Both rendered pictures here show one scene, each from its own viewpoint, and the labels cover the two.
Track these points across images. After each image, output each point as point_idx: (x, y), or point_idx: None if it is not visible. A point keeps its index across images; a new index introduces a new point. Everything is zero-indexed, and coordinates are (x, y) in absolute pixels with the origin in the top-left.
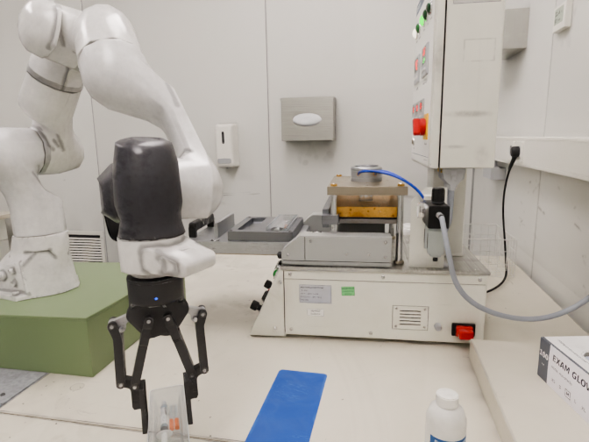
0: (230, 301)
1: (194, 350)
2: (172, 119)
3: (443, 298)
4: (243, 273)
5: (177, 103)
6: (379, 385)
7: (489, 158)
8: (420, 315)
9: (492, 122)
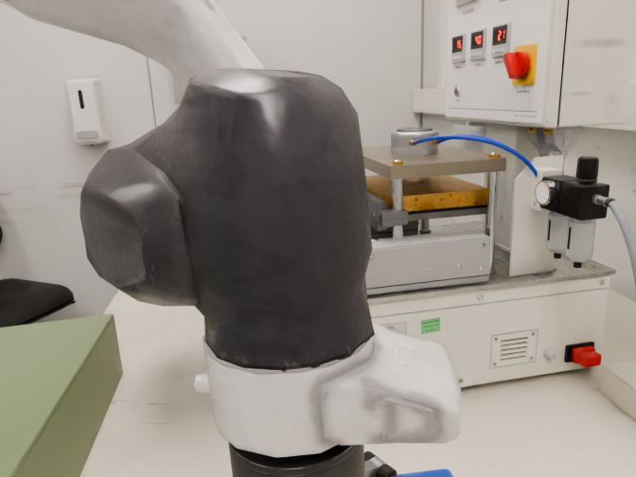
0: (202, 361)
1: (201, 475)
2: (209, 38)
3: (556, 314)
4: (187, 307)
5: (207, 1)
6: (535, 468)
7: (621, 109)
8: (525, 342)
9: (627, 56)
